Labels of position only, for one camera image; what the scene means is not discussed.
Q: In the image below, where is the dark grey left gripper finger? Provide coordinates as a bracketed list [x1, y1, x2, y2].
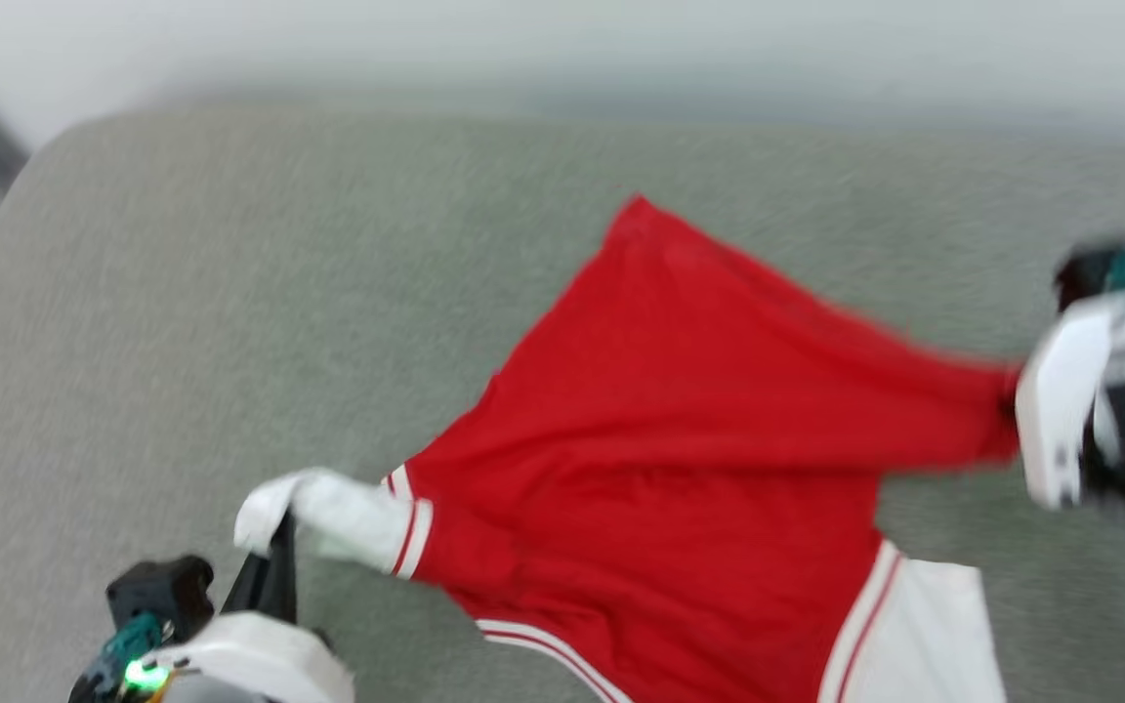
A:
[221, 550, 275, 620]
[270, 511, 299, 628]

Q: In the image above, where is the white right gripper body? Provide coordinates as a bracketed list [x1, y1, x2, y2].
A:
[1015, 291, 1125, 513]

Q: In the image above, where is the red and white jersey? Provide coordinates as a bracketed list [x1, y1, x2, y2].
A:
[233, 195, 1024, 703]

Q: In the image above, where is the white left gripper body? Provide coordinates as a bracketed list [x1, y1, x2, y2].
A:
[146, 611, 356, 703]

